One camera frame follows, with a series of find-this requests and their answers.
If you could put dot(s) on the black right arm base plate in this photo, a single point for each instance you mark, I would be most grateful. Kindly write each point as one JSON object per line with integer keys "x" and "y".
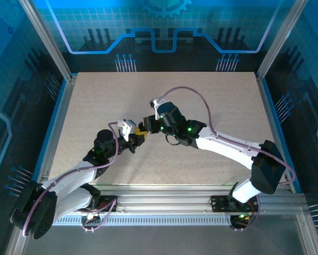
{"x": 219, "y": 204}

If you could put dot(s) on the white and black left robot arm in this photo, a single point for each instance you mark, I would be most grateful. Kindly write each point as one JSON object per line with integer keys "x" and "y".
{"x": 68, "y": 178}

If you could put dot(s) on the blue gear-print backdrop panel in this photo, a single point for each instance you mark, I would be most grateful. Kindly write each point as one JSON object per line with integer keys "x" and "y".
{"x": 95, "y": 21}

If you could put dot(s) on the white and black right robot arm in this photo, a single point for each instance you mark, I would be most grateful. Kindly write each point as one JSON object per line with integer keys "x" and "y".
{"x": 227, "y": 148}

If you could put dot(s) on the long aluminium mounting rail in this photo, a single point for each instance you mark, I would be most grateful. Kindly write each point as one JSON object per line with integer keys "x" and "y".
{"x": 161, "y": 197}

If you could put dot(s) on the aluminium frame post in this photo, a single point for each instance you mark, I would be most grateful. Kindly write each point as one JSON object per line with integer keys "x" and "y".
{"x": 280, "y": 40}
{"x": 50, "y": 47}

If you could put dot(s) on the grey metal deck plate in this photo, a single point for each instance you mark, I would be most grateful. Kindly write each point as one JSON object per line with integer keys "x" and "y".
{"x": 161, "y": 241}

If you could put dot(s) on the blue circuit-print side panel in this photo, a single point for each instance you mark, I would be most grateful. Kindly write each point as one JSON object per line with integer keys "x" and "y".
{"x": 312, "y": 79}
{"x": 10, "y": 79}

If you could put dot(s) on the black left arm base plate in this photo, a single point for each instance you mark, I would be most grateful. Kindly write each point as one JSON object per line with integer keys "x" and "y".
{"x": 108, "y": 204}

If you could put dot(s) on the blue-edged aluminium side rail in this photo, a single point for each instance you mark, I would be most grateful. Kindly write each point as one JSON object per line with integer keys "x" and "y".
{"x": 56, "y": 132}
{"x": 270, "y": 119}

